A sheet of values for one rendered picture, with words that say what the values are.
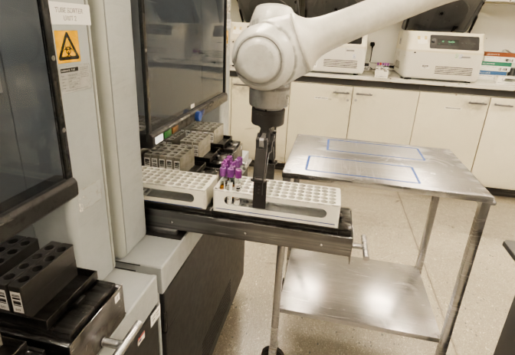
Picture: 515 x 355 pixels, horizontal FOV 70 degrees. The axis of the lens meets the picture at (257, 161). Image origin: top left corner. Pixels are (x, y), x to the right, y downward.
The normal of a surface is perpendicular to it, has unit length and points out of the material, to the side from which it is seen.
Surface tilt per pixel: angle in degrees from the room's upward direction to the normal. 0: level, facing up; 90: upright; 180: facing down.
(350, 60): 90
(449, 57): 90
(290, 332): 0
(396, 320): 0
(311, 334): 0
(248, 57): 93
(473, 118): 90
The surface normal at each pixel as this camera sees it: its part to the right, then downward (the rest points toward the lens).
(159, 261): 0.04, -0.94
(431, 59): -0.21, 0.33
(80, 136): 0.98, 0.11
